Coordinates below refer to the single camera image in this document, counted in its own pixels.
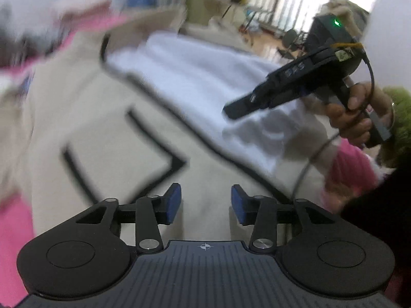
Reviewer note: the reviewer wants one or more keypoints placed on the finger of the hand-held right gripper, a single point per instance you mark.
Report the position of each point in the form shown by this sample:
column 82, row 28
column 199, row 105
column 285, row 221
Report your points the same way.
column 247, row 106
column 289, row 96

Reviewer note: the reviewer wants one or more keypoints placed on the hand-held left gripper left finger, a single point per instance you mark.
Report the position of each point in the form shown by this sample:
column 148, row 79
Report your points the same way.
column 173, row 203

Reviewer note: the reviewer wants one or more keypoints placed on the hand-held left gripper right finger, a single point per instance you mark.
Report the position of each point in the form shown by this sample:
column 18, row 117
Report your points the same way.
column 239, row 206

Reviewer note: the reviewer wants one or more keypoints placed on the beige zip jacket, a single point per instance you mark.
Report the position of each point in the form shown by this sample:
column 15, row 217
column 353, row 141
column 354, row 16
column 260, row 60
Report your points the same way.
column 128, row 154

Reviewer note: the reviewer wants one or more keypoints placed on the person's right forearm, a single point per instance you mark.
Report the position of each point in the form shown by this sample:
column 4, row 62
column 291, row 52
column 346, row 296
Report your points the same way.
column 401, row 118

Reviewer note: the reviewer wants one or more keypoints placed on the person's right hand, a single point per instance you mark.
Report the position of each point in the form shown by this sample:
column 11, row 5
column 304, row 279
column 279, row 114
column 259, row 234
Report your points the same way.
column 346, row 122

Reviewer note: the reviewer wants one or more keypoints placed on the black chair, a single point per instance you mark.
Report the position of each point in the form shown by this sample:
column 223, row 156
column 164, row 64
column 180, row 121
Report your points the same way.
column 293, row 40

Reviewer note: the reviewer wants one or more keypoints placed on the folding table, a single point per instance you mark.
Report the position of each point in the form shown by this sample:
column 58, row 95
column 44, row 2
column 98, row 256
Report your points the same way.
column 228, row 3

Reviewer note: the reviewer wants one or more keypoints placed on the pink checkered folded blanket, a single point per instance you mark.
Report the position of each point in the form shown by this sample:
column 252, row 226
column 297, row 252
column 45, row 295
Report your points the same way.
column 83, row 6

